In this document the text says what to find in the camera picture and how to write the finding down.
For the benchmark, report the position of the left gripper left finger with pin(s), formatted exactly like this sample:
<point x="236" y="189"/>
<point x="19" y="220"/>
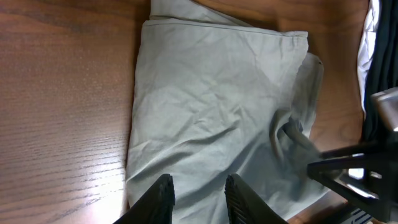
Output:
<point x="155" y="206"/>

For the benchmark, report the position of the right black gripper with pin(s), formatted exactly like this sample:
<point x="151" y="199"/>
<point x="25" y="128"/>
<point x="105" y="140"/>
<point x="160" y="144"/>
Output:
<point x="375" y="193"/>

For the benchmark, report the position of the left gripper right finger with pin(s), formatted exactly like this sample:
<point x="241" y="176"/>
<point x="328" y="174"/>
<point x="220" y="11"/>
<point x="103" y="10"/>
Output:
<point x="245" y="206"/>

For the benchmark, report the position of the khaki green shorts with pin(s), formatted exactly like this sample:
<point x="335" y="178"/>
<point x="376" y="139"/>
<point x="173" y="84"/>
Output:
<point x="215" y="96"/>

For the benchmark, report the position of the black garment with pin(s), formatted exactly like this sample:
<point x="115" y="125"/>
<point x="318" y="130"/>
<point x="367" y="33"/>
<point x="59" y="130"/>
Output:
<point x="382" y="74"/>

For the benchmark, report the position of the white garment under pile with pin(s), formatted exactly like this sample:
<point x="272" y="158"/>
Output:
<point x="367" y="46"/>

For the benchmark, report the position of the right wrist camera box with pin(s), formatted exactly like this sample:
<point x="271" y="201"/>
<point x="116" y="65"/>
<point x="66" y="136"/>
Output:
<point x="386" y="104"/>

